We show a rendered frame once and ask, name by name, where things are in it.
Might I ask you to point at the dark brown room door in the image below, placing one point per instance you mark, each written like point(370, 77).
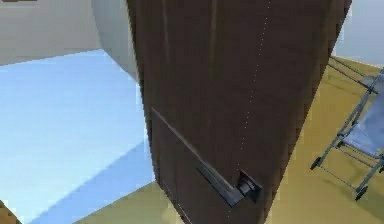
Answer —
point(213, 83)

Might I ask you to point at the grey wheeled folding chair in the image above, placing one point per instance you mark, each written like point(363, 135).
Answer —
point(366, 133)

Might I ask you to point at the brown wooden furniture corner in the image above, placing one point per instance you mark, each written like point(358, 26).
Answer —
point(5, 215)

